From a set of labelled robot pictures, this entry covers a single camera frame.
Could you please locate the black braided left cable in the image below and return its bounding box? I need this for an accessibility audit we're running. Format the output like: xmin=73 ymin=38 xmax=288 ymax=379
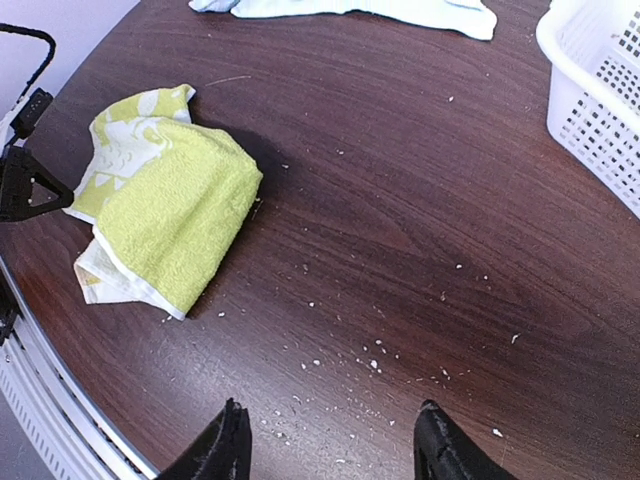
xmin=0 ymin=22 xmax=57 ymax=109

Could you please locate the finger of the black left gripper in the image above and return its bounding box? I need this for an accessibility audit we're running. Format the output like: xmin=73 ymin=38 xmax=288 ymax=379
xmin=31 ymin=167 xmax=74 ymax=203
xmin=19 ymin=197 xmax=73 ymax=220

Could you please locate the front aluminium rail panel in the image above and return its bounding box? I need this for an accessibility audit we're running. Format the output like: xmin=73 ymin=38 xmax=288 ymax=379
xmin=1 ymin=262 xmax=159 ymax=479

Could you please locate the white perforated plastic basket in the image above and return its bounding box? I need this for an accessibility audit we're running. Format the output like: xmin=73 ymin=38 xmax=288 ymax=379
xmin=536 ymin=0 xmax=639 ymax=214

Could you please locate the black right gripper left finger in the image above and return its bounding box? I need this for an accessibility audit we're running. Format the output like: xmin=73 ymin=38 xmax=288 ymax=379
xmin=159 ymin=398 xmax=251 ymax=480

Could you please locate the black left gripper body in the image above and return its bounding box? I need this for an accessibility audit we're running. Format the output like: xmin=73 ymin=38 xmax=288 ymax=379
xmin=1 ymin=146 xmax=35 ymax=222

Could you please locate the light blue towel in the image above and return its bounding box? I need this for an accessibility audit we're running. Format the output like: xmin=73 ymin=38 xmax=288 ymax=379
xmin=188 ymin=0 xmax=498 ymax=41

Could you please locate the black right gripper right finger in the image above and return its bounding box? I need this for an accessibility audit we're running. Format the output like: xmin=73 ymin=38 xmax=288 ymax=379
xmin=413 ymin=399 xmax=516 ymax=480

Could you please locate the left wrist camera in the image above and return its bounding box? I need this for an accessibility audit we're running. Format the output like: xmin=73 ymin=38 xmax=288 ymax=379
xmin=1 ymin=88 xmax=54 ymax=148

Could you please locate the green crocodile pattern towel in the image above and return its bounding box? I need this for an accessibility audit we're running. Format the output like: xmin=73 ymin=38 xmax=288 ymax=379
xmin=67 ymin=84 xmax=263 ymax=320

